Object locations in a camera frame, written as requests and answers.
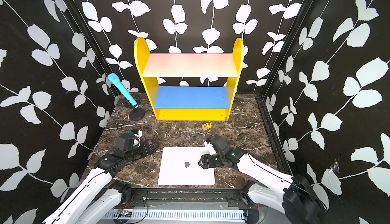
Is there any silver laptop computer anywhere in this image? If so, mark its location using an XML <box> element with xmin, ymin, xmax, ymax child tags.
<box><xmin>158</xmin><ymin>147</ymin><xmax>215</xmax><ymax>186</ymax></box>

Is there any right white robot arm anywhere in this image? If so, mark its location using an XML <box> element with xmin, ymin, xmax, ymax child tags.
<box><xmin>199</xmin><ymin>136</ymin><xmax>328</xmax><ymax>224</ymax></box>

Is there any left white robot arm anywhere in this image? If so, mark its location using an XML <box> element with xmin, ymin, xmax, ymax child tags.
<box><xmin>44</xmin><ymin>129</ymin><xmax>159</xmax><ymax>224</ymax></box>

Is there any black round microphone stand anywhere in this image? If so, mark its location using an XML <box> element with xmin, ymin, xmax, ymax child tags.
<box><xmin>129</xmin><ymin>105</ymin><xmax>145</xmax><ymax>121</ymax></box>

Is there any yellow shelf with blue board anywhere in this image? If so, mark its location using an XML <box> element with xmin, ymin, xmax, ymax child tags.
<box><xmin>134</xmin><ymin>38</ymin><xmax>244</xmax><ymax>121</ymax></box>

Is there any small circuit board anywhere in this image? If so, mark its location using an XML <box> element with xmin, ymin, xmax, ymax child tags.
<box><xmin>116</xmin><ymin>210</ymin><xmax>133</xmax><ymax>219</ymax></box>

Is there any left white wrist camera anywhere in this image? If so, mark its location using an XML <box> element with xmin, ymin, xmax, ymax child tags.
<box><xmin>130</xmin><ymin>129</ymin><xmax>143</xmax><ymax>138</ymax></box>

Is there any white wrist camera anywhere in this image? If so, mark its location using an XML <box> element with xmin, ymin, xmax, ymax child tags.
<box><xmin>204</xmin><ymin>138</ymin><xmax>217</xmax><ymax>155</ymax></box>
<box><xmin>130</xmin><ymin>129</ymin><xmax>143</xmax><ymax>138</ymax></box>

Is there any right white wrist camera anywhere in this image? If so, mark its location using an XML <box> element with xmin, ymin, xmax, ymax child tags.
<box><xmin>204</xmin><ymin>138</ymin><xmax>217</xmax><ymax>155</ymax></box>

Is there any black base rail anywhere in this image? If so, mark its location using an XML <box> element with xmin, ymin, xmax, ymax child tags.
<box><xmin>60</xmin><ymin>188</ymin><xmax>311</xmax><ymax>212</ymax></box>

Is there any white slotted cable duct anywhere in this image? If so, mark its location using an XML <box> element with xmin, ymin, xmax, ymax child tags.
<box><xmin>102</xmin><ymin>209</ymin><xmax>245</xmax><ymax>222</ymax></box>

